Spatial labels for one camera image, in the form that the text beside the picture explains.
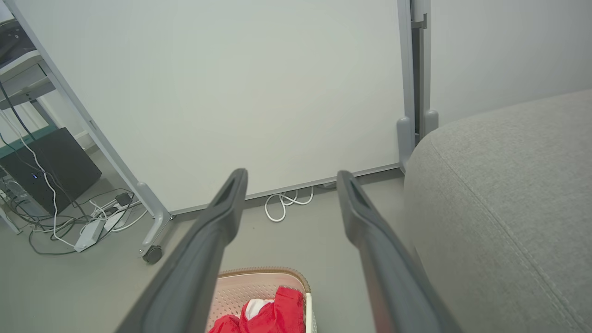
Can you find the long white power strip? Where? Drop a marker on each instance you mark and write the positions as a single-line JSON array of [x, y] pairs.
[[90, 233]]

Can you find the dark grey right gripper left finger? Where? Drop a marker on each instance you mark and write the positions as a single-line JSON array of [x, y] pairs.
[[185, 277]]

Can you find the grey metal desk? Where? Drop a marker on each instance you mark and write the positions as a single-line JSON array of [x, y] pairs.
[[23, 78]]

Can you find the black power adapter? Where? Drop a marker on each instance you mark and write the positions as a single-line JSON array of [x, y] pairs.
[[123, 199]]

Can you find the large white partition panel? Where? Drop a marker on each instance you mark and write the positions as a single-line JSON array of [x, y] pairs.
[[231, 92]]

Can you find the red cloth garment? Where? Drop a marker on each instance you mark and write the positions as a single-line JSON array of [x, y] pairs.
[[282, 314]]

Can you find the beige perforated laundry basket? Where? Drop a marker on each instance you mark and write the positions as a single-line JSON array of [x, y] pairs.
[[259, 282]]

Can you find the grey fabric sofa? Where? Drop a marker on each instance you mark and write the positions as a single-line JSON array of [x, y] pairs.
[[508, 208]]

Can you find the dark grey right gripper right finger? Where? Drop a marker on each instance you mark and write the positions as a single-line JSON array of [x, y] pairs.
[[393, 277]]

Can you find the black computer case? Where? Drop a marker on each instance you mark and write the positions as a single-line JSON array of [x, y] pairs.
[[60, 166]]

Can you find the short white power strip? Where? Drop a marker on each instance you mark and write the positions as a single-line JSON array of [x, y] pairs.
[[114, 220]]

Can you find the black caster wheel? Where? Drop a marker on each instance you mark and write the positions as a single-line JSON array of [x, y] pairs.
[[152, 255]]

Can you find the white partition panel grey post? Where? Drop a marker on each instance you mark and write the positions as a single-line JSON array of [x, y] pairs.
[[508, 46]]

